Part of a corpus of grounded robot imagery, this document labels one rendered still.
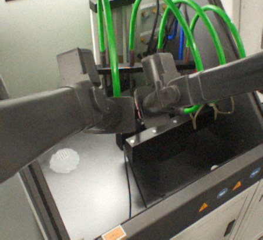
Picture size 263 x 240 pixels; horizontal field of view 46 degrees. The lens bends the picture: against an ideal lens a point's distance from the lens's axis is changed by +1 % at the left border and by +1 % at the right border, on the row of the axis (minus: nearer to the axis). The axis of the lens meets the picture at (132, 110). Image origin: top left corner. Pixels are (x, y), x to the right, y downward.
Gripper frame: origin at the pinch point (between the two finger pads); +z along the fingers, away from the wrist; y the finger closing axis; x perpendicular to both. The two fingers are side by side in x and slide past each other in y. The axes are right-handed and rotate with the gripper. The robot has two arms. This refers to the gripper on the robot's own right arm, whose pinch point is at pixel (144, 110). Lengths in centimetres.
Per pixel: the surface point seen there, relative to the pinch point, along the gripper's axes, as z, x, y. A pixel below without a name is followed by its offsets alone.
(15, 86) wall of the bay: 17.6, 33.0, 17.6
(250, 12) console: 0.4, -40.7, 21.7
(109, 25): -24.8, 9.3, 15.8
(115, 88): -23.5, 10.9, 3.8
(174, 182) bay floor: 14.2, -7.5, -23.7
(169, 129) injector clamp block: 9.3, -8.7, -6.9
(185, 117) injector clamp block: 11.6, -15.7, -4.4
